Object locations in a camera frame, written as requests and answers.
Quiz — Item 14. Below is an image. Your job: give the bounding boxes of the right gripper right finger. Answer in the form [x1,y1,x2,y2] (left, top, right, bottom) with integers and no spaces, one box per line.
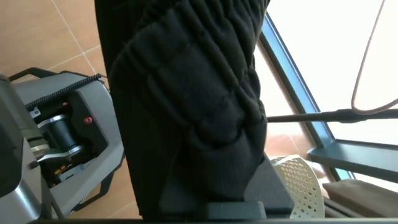
[244,152,295,218]

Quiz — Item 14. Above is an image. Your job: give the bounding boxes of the window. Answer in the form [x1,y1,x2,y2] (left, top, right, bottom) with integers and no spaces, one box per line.
[254,0,398,184]

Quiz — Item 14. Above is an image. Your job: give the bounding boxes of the black clothes rack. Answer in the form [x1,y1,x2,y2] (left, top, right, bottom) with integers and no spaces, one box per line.
[267,108,398,124]

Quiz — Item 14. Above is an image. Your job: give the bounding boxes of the pink clothes hanger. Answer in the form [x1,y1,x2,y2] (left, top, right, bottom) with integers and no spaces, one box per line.
[351,0,398,116]

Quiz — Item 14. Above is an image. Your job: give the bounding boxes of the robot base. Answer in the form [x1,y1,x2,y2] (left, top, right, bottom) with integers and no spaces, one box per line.
[0,67,126,220]

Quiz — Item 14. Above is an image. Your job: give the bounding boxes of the black shorts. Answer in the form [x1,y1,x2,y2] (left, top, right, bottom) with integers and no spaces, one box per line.
[94,0,271,220]

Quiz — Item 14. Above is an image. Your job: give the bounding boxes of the white laundry basket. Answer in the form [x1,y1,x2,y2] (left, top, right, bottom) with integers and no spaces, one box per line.
[269,154,326,220]

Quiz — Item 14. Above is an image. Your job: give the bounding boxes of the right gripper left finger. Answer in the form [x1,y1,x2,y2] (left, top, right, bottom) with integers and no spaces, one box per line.
[160,174,267,220]

